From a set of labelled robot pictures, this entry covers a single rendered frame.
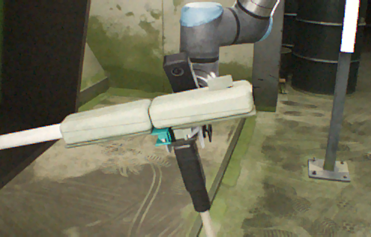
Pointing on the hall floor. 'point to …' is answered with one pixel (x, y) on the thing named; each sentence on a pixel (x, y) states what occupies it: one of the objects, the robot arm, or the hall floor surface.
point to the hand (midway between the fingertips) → (176, 130)
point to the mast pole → (337, 109)
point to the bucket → (284, 61)
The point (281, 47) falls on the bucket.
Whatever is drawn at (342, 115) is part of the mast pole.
